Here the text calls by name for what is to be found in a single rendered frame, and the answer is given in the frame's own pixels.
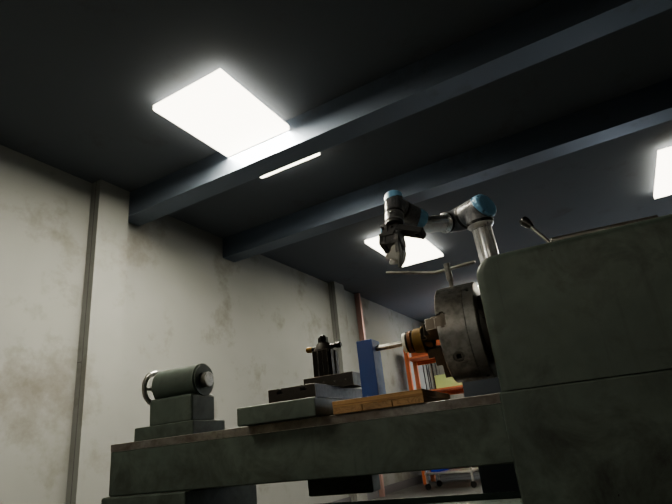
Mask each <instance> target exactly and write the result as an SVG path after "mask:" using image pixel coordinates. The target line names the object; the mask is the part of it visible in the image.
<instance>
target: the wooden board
mask: <svg viewBox="0 0 672 504"><path fill-rule="evenodd" d="M449 399H450V395H449V394H448V393H442V392H437V391H431V390H426V389H417V390H410V391H403V392H396V393H389V394H382V395H375V396H369V397H362V398H355V399H348V400H341V401H334V402H332V405H333V414H334V415H337V414H345V413H352V412H360V411H367V410H374V409H382V408H389V407H397V406H404V405H412V404H419V403H427V402H434V401H441V400H449Z"/></svg>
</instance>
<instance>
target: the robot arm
mask: <svg viewBox="0 0 672 504"><path fill-rule="evenodd" d="M496 212H497V209H496V206H495V204H494V202H493V201H492V200H491V199H490V198H489V197H487V196H486V195H483V194H479V195H476V196H474V197H472V198H471V199H469V200H468V201H466V202H464V203H463V204H461V205H459V206H458V207H456V208H454V209H452V210H451V211H448V212H444V213H441V214H440V215H434V216H428V213H427V212H426V211H425V210H423V209H421V208H419V207H417V206H415V205H413V204H411V203H409V202H408V201H406V200H404V199H403V195H402V193H401V192H400V191H398V190H390V191H388V192H387V193H386V194H385V196H384V219H385V224H382V225H380V228H381V233H380V234H379V245H380V247H381V248H382V250H383V251H384V252H385V254H386V256H385V258H386V259H391V260H390V261H389V264H391V265H396V264H398V267H399V268H402V266H403V264H404V262H405V261H406V242H405V239H404V237H405V236H406V237H412V238H418V239H425V237H426V233H432V232H442V233H453V232H460V231H465V230H469V231H471V232H472V233H473V237H474V241H475V245H476V248H477V252H478V256H479V260H480V263H481V262H482V261H483V260H484V259H486V258H488V257H490V256H493V255H498V254H499V251H498V248H497V244H496V240H495V237H494V233H493V230H492V226H493V224H494V220H493V216H495V214H496Z"/></svg>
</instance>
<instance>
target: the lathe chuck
mask: <svg viewBox="0 0 672 504"><path fill-rule="evenodd" d="M462 286H463V284H461V285H456V286H452V287H447V288H443V289H438V290H437V291H436V293H435V298H434V309H435V316H436V315H439V313H442V312H443V314H445V318H446V324H447V325H445V327H442V328H441V326H437V331H438V336H439V341H440V345H441V349H442V352H443V355H444V359H445V362H446V364H447V367H448V369H449V372H450V374H451V376H452V377H453V379H454V380H455V381H456V382H457V383H461V382H468V381H475V380H482V379H485V378H484V377H483V376H482V374H481V372H480V370H479V368H478V365H477V363H476V360H475V357H474V354H473V350H472V347H471V343H470V340H469V336H468V331H467V327H466V322H465V317H464V311H463V303H462ZM458 351H459V352H462V353H463V354H464V359H463V360H462V361H457V360H455V359H454V357H453V354H454V353H455V352H458Z"/></svg>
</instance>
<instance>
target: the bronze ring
mask: <svg viewBox="0 0 672 504"><path fill-rule="evenodd" d="M421 328H423V326H421V327H420V328H417V329H413V330H412V331H408V332H405V334H404V340H405V345H406V349H407V351H408V352H409V353H416V352H417V353H424V352H425V353H428V352H427V349H428V348H433V347H436V340H433V341H427V342H423V341H422V340H421V337H420V329H421Z"/></svg>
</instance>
